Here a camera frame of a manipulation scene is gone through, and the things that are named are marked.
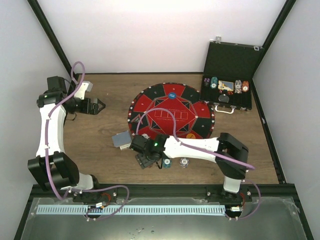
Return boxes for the grey chips in case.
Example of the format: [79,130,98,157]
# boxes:
[234,80,242,94]

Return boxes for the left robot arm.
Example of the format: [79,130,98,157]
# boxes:
[27,76,106,202]

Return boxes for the round red black poker mat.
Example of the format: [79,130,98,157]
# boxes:
[127,82,215,139]

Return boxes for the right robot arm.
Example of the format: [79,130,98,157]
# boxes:
[129,132,254,202]

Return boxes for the light blue slotted rail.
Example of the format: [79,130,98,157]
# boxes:
[36,204,226,216]

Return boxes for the orange round blind button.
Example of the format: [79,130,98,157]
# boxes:
[186,133,196,139]

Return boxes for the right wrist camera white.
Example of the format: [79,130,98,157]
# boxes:
[142,133,150,139]

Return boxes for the purple chips in case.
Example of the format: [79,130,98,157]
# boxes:
[203,77,211,87]

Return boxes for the black round button in case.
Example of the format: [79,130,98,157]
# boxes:
[218,94,230,103]

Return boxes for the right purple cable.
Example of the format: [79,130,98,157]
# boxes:
[136,107,262,221]

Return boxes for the blue round blind button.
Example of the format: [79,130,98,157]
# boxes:
[168,92,177,100]

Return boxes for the white card deck box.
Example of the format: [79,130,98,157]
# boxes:
[119,143,131,150]

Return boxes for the purple cable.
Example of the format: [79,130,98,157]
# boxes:
[44,61,131,223]
[136,107,262,221]

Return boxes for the teal chips in case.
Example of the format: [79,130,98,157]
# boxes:
[210,76,218,89]

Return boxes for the card box in case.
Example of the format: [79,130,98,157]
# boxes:
[218,80,234,92]

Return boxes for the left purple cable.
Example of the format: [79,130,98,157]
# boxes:
[44,61,131,223]

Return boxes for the teal poker chip stack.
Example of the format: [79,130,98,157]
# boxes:
[162,158,172,168]

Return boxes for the black poker chip case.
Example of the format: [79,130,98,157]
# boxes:
[199,39,265,114]

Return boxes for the orange chips in case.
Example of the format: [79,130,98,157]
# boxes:
[241,81,250,93]

